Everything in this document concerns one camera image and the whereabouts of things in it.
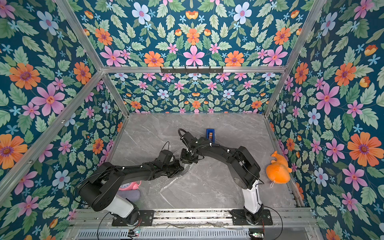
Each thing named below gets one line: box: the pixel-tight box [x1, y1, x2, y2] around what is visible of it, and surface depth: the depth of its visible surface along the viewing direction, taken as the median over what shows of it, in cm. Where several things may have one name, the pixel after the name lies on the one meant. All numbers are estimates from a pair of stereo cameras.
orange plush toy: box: [266, 150, 293, 184], surface depth 85 cm
